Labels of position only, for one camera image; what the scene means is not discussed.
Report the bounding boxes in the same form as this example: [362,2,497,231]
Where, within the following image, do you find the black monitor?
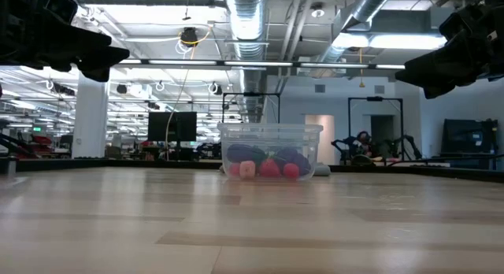
[147,110,198,143]

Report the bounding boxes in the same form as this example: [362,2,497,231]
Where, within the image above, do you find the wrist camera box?
[439,5,489,39]
[43,0,79,25]

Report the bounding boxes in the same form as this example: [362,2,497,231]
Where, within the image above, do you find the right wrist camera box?
[439,5,489,39]

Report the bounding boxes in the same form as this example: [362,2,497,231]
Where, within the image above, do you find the black frame stand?
[347,95,405,159]

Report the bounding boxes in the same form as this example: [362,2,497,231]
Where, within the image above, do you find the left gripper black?
[0,13,131,83]

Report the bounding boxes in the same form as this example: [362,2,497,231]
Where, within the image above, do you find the black cabinet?
[440,117,500,169]

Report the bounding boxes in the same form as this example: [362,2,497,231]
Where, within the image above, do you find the wide silver ventilation duct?
[224,0,269,124]

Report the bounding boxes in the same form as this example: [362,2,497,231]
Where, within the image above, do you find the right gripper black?
[395,25,504,100]

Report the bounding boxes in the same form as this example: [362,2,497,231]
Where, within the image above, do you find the narrow silver ventilation duct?
[314,0,397,65]

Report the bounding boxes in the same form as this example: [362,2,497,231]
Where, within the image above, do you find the person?
[354,130,375,159]

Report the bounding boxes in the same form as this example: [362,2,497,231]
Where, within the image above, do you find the white pillar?
[72,71,110,159]

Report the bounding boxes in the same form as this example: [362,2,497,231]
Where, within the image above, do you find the grey folded cloth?
[313,162,332,177]

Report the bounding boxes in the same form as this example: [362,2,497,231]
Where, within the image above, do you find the clear plastic tupperware container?
[217,122,324,183]

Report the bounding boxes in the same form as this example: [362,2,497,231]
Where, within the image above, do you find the purple toy grape bunch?
[275,146,312,176]

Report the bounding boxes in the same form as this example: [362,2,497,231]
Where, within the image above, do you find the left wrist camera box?
[43,0,79,25]

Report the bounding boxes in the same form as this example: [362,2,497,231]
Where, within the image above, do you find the black aluminium table frame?
[0,155,504,184]

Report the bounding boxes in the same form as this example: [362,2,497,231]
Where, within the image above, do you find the black camera with yellow cable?
[180,26,200,47]

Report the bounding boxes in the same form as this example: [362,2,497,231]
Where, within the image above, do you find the red toy strawberry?
[258,157,283,179]

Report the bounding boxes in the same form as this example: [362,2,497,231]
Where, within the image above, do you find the long LED light bar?
[113,57,406,73]

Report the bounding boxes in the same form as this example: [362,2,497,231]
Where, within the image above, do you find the purple toy eggplant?
[226,143,268,165]

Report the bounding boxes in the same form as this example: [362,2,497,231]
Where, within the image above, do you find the pale hanging cable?
[164,45,197,161]

